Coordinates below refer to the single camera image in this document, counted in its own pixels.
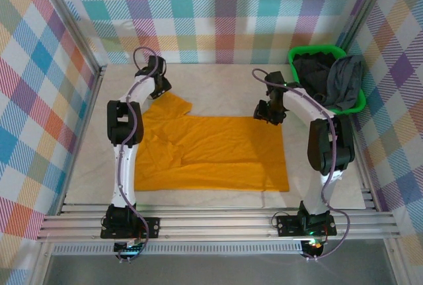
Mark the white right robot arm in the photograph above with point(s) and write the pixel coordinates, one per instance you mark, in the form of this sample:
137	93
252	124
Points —
315	192

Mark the black t-shirt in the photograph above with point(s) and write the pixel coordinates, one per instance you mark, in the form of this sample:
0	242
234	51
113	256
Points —
309	73

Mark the green plastic basket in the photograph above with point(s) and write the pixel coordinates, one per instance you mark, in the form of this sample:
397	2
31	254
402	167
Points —
358	104

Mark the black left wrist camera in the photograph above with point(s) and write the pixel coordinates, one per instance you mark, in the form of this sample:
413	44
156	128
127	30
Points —
164	85

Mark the aluminium frame rail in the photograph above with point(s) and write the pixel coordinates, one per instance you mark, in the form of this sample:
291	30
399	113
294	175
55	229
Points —
218	223

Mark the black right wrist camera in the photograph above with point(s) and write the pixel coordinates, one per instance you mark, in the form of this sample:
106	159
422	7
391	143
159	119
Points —
261	109

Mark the orange t-shirt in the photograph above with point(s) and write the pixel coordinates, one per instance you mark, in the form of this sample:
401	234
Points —
224	152

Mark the aluminium frame post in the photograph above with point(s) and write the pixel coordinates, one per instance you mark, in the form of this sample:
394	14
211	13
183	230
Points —
361	14
71	24

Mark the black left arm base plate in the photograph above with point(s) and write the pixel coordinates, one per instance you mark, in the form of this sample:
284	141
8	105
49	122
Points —
152	227

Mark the dark grey t-shirt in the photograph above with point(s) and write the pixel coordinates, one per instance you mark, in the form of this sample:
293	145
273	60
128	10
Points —
345	83

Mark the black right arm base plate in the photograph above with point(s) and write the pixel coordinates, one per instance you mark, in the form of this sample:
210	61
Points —
285	225

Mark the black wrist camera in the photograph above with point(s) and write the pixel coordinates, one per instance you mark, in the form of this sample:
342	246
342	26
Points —
164	85
261	109

